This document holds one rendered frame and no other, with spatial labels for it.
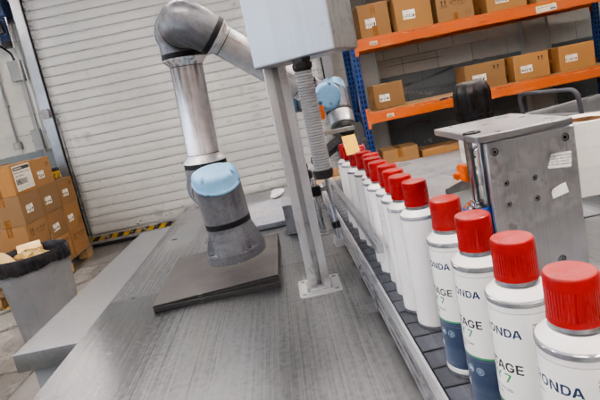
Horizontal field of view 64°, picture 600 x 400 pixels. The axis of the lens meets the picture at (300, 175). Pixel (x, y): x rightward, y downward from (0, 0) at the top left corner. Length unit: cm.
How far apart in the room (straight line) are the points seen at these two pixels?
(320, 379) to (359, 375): 5
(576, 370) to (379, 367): 42
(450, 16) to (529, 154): 453
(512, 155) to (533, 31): 562
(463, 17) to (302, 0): 433
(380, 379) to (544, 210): 31
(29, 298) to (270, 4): 276
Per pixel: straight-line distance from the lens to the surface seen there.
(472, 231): 47
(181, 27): 119
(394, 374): 72
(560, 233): 61
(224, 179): 116
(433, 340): 69
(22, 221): 451
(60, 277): 336
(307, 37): 83
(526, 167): 58
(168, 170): 557
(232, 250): 118
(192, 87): 129
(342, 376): 73
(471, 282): 48
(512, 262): 40
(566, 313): 35
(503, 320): 42
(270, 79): 93
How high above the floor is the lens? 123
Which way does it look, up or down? 9 degrees down
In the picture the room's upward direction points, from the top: 12 degrees counter-clockwise
